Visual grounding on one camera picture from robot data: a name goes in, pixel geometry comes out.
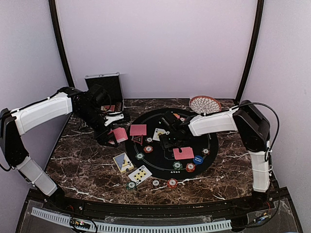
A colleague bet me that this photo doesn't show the brown chip row in case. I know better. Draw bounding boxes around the brown chip row in case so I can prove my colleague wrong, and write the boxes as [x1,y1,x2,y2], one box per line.
[115,102,122,112]

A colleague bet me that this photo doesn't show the black frame post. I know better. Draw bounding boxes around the black frame post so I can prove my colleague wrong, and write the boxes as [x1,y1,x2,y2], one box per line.
[234,0,264,104]
[48,0,75,87]

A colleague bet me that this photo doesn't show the green poker chip stack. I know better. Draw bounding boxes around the green poker chip stack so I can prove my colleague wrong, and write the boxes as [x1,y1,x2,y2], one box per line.
[126,181,136,190]

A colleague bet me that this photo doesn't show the green chips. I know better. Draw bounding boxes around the green chips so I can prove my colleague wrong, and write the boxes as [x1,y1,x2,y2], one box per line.
[173,161,183,170]
[136,153,144,160]

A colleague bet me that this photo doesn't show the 100 chips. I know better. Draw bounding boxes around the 100 chips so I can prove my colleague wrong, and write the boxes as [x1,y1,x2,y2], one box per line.
[146,137,153,143]
[202,148,210,155]

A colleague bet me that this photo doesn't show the ace of spades card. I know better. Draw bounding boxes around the ace of spades card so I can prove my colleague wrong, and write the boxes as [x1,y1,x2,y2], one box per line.
[153,128,170,141]

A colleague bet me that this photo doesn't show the red card deck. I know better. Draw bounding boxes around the red card deck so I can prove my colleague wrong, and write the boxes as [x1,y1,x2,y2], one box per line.
[109,127,128,143]

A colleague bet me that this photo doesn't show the left black frame post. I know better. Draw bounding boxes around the left black frame post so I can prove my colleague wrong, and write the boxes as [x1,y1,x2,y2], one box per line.
[48,0,75,87]

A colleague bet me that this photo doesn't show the red-gold 5 chip stack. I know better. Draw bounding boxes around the red-gold 5 chip stack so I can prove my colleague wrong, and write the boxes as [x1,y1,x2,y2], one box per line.
[167,178,178,189]

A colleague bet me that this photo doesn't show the black-red 100 chip stack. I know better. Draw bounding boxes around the black-red 100 chip stack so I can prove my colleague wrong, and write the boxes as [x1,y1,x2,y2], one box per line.
[152,180,160,187]

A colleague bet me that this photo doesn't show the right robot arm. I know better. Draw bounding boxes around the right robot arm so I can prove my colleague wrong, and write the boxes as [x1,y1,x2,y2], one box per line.
[159,100,275,211]

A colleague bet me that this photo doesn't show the boxed card deck in case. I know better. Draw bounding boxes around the boxed card deck in case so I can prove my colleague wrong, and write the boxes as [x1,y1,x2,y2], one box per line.
[101,105,115,112]

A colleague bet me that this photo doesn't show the patterned ceramic plate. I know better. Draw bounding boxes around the patterned ceramic plate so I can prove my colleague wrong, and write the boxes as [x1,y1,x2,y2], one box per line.
[189,96,222,115]

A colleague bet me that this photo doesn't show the yellow card box on table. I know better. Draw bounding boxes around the yellow card box on table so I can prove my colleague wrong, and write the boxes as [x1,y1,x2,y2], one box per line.
[113,152,134,174]

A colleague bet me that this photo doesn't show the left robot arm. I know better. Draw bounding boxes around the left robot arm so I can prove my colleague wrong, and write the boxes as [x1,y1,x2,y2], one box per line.
[0,84,129,212]

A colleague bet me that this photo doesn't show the six of spades card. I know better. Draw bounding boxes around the six of spades card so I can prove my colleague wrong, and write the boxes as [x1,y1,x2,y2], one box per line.
[128,165,152,185]

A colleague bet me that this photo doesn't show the blue small blind button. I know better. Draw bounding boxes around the blue small blind button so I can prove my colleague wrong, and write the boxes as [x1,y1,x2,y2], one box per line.
[193,155,204,165]

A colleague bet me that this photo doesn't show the black round poker mat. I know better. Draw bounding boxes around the black round poker mat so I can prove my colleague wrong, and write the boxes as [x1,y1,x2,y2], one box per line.
[125,108,218,180]

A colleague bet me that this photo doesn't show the right black frame post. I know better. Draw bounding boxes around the right black frame post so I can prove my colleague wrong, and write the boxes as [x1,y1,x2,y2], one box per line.
[234,0,264,104]

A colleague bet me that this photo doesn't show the aluminium poker chip case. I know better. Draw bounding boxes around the aluminium poker chip case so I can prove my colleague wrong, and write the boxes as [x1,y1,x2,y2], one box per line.
[85,72,124,110]

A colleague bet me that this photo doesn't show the red triangular all-in marker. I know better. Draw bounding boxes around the red triangular all-in marker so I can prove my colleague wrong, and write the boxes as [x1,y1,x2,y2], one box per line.
[132,135,143,145]

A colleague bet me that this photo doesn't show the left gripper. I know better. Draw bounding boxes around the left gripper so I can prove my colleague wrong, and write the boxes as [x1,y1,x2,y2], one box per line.
[76,106,119,147]

